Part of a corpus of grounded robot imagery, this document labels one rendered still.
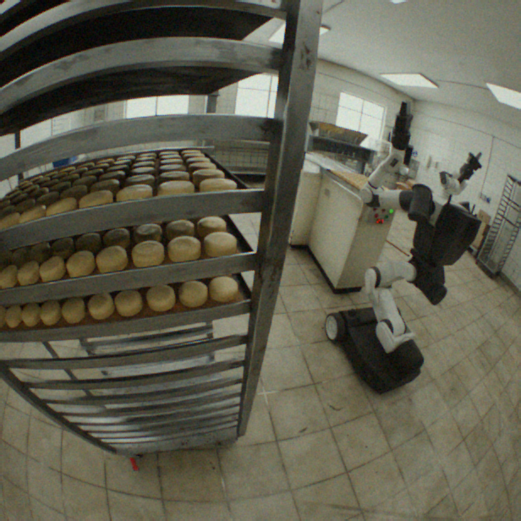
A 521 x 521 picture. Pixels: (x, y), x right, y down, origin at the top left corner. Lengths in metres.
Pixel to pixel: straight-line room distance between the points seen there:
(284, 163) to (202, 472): 1.22
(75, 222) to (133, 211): 0.07
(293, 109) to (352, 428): 1.40
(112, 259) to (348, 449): 1.32
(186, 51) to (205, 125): 0.09
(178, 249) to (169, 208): 0.09
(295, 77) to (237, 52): 0.07
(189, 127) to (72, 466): 1.51
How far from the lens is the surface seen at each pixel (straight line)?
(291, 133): 0.26
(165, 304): 0.39
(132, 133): 0.25
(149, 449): 1.15
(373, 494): 1.44
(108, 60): 0.27
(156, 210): 0.27
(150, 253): 0.34
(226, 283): 0.42
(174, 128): 0.25
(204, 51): 0.27
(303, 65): 0.27
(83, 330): 0.41
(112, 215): 0.28
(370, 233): 1.80
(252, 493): 1.25
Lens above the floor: 1.24
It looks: 34 degrees down
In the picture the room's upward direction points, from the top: 7 degrees clockwise
